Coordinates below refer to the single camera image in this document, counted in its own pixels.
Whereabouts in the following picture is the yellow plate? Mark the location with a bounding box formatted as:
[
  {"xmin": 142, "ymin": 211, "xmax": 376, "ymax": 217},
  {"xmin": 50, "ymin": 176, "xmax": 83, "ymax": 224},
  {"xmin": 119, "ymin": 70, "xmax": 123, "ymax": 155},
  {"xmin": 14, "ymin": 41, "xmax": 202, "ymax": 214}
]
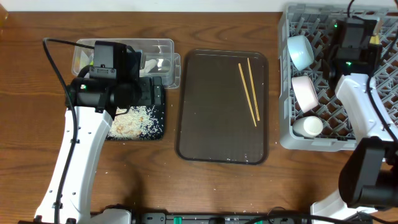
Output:
[{"xmin": 369, "ymin": 35, "xmax": 380, "ymax": 45}]

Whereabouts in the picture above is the white tissue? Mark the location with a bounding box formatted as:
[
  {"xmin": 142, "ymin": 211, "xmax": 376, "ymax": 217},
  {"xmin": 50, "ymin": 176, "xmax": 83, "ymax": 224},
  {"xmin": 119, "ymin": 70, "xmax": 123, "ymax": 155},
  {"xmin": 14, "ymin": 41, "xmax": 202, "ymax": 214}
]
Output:
[{"xmin": 139, "ymin": 59, "xmax": 157, "ymax": 75}]

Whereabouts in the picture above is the light blue bowl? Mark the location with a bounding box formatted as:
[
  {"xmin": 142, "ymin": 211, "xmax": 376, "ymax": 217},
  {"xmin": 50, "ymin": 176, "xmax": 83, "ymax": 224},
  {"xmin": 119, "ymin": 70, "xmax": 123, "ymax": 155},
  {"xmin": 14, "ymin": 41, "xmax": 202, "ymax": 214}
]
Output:
[{"xmin": 287, "ymin": 35, "xmax": 315, "ymax": 71}]

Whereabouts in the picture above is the white pink bowl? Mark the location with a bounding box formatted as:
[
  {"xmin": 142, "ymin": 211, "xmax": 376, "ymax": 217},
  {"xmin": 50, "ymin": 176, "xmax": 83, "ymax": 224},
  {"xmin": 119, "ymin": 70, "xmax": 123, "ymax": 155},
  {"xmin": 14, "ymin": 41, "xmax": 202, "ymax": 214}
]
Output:
[{"xmin": 292, "ymin": 76, "xmax": 318, "ymax": 113}]

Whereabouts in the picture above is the white paper cup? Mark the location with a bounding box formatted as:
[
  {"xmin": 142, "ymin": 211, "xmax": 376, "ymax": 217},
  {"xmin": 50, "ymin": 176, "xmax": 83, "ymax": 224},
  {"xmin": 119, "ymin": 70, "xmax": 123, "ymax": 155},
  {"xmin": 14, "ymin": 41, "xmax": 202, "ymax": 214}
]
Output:
[{"xmin": 292, "ymin": 116, "xmax": 323, "ymax": 138}]

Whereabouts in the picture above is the wooden chopstick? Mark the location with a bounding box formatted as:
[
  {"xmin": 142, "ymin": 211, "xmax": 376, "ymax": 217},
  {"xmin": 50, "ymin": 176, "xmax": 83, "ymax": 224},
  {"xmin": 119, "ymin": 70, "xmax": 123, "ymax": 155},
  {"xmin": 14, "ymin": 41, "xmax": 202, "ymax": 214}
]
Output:
[
  {"xmin": 238, "ymin": 63, "xmax": 257, "ymax": 127},
  {"xmin": 247, "ymin": 58, "xmax": 260, "ymax": 121}
]

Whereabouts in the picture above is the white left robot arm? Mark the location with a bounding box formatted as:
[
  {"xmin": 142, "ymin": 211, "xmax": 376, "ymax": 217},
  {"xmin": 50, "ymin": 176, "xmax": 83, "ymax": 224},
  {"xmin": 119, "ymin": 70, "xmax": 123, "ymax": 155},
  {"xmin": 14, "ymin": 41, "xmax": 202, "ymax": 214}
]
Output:
[{"xmin": 34, "ymin": 77, "xmax": 165, "ymax": 223}]

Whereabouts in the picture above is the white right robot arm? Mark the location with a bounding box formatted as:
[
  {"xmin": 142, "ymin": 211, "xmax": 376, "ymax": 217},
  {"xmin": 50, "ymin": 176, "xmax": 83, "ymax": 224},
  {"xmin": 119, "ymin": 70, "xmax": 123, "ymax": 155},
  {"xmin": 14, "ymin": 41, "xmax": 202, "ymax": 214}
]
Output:
[{"xmin": 310, "ymin": 44, "xmax": 397, "ymax": 220}]

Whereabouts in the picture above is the clear plastic waste bin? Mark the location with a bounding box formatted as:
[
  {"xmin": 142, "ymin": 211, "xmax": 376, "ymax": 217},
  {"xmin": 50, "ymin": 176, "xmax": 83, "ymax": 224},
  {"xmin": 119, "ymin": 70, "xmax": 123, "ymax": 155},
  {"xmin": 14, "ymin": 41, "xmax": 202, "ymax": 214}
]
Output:
[{"xmin": 72, "ymin": 39, "xmax": 181, "ymax": 89}]

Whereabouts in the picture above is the black food waste tray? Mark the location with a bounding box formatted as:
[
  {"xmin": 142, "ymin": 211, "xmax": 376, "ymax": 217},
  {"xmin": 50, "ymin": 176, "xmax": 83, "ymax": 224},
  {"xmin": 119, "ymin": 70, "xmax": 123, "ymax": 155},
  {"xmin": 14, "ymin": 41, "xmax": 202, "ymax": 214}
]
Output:
[{"xmin": 105, "ymin": 86, "xmax": 167, "ymax": 141}]

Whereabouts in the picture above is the grey dishwasher rack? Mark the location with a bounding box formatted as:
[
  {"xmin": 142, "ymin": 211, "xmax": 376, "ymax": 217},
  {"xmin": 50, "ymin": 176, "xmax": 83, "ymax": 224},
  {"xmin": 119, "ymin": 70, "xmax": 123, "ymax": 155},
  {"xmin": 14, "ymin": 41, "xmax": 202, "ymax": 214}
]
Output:
[{"xmin": 278, "ymin": 3, "xmax": 397, "ymax": 152}]

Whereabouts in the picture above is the pile of rice and peanuts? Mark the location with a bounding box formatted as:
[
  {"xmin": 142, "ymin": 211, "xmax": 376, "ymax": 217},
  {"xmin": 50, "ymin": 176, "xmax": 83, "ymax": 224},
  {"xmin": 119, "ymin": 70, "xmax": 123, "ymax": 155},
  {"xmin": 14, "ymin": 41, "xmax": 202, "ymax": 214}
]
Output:
[{"xmin": 107, "ymin": 105, "xmax": 165, "ymax": 139}]

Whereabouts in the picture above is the dark brown serving tray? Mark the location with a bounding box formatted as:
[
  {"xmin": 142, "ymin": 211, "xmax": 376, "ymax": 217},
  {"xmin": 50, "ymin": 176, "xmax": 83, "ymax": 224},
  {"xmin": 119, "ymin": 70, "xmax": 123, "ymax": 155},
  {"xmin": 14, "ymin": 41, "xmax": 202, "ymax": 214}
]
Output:
[{"xmin": 175, "ymin": 49, "xmax": 269, "ymax": 165}]

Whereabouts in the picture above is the black rail at table edge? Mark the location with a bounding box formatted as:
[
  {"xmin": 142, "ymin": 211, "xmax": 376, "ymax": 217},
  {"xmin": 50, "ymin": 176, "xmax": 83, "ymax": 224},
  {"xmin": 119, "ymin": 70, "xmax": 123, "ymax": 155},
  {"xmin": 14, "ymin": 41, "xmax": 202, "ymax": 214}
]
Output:
[{"xmin": 141, "ymin": 211, "xmax": 312, "ymax": 224}]

